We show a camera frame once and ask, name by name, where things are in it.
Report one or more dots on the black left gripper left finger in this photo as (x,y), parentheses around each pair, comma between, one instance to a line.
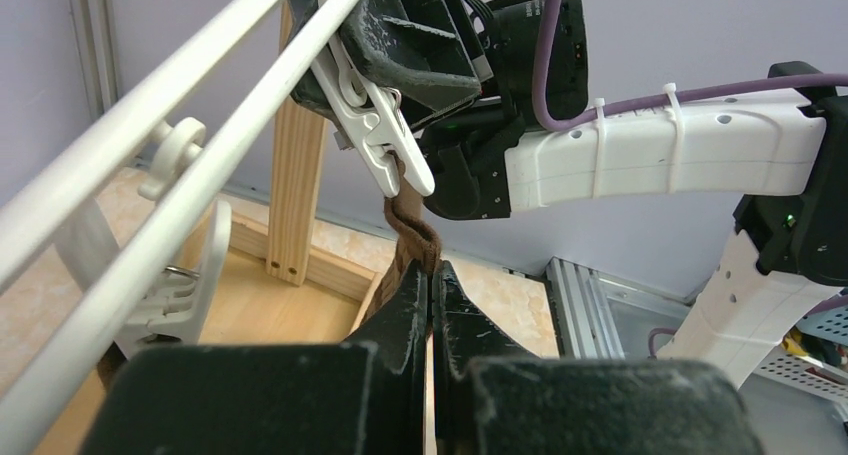
(363,395)

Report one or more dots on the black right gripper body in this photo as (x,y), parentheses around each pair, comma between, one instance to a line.
(509,33)

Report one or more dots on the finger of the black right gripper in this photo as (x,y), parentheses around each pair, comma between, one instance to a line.
(307,92)
(422,48)

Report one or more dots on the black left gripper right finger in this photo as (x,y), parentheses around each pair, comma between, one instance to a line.
(493,396)

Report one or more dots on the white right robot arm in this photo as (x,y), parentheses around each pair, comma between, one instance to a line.
(780,141)

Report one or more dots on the white clip drying hanger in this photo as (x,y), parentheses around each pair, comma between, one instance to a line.
(184,177)

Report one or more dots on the wooden rack base tray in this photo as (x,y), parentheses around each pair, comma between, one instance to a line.
(251,306)

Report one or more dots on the white perforated storage basket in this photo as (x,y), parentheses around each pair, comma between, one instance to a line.
(805,374)

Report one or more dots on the blue perforated storage basket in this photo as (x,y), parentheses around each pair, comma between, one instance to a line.
(830,325)

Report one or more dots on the right wooden rack post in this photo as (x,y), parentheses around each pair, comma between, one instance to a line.
(297,158)

